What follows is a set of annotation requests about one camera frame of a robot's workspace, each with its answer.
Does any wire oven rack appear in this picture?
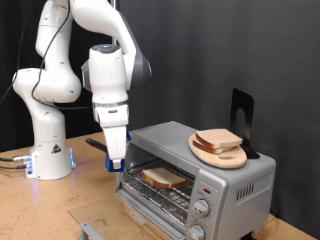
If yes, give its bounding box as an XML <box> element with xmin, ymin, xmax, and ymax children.
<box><xmin>124</xmin><ymin>159</ymin><xmax>196</xmax><ymax>224</ymax></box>

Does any vertical metal pole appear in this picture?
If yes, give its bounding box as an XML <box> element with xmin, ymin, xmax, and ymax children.
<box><xmin>110</xmin><ymin>0</ymin><xmax>119</xmax><ymax>46</ymax></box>

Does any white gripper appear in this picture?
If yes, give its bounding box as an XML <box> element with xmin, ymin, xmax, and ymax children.
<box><xmin>102</xmin><ymin>123</ymin><xmax>129</xmax><ymax>170</ymax></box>

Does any black base cable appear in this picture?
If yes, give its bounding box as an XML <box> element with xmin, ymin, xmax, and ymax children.
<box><xmin>0</xmin><ymin>163</ymin><xmax>29</xmax><ymax>171</ymax></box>
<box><xmin>0</xmin><ymin>154</ymin><xmax>33</xmax><ymax>163</ymax></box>

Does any round wooden cutting board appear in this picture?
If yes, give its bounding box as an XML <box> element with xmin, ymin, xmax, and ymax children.
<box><xmin>187</xmin><ymin>133</ymin><xmax>248</xmax><ymax>170</ymax></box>

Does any silver oven knob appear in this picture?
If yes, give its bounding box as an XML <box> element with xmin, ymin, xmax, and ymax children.
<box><xmin>193</xmin><ymin>199</ymin><xmax>211</xmax><ymax>218</ymax></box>
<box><xmin>188</xmin><ymin>224</ymin><xmax>207</xmax><ymax>240</ymax></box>

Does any metal spatula with blue block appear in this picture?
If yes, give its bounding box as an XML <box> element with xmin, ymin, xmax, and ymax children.
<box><xmin>85</xmin><ymin>132</ymin><xmax>144</xmax><ymax>178</ymax></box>

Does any silver toaster oven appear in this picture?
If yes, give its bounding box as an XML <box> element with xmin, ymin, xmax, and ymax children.
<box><xmin>114</xmin><ymin>120</ymin><xmax>277</xmax><ymax>240</ymax></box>

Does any white bread slice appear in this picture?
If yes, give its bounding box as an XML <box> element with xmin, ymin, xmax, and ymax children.
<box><xmin>192</xmin><ymin>139</ymin><xmax>236</xmax><ymax>155</ymax></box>
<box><xmin>195</xmin><ymin>128</ymin><xmax>244</xmax><ymax>150</ymax></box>
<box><xmin>140</xmin><ymin>167</ymin><xmax>188</xmax><ymax>189</ymax></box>

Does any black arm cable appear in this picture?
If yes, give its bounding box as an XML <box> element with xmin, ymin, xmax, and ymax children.
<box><xmin>31</xmin><ymin>0</ymin><xmax>93</xmax><ymax>111</ymax></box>

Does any black metal bookend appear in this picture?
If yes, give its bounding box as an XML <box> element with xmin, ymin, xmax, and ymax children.
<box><xmin>229</xmin><ymin>87</ymin><xmax>261</xmax><ymax>160</ymax></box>

